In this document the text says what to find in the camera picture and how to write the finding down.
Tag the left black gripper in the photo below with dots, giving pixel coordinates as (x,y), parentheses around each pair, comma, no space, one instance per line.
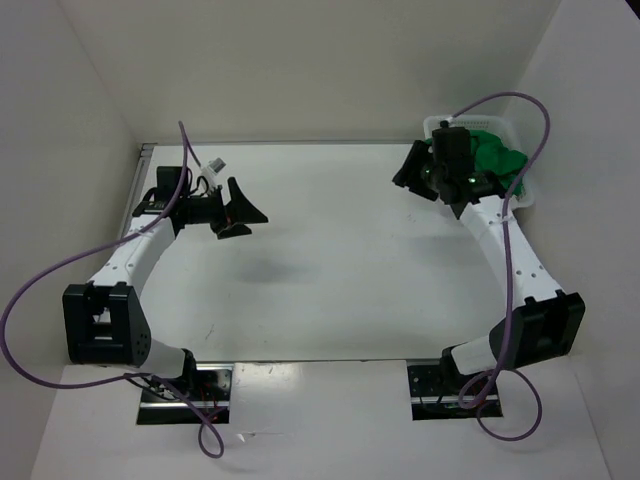
(232,217)

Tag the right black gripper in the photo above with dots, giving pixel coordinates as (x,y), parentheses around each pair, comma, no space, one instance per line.
(408,174)

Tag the green t shirt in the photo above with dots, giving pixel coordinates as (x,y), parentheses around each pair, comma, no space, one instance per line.
(493,158)

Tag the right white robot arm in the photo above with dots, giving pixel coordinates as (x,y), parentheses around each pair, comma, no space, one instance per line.
(541,319)

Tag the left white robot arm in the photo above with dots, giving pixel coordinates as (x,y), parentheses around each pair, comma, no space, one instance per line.
(104,321)

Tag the white plastic basket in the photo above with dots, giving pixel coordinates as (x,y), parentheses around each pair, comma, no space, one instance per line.
(498,126)

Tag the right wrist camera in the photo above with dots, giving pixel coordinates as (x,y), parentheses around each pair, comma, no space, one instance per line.
(452,149)

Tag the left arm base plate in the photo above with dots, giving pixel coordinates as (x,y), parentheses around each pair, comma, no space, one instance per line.
(209,391)

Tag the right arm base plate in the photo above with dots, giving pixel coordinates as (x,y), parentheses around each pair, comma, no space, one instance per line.
(433,399)

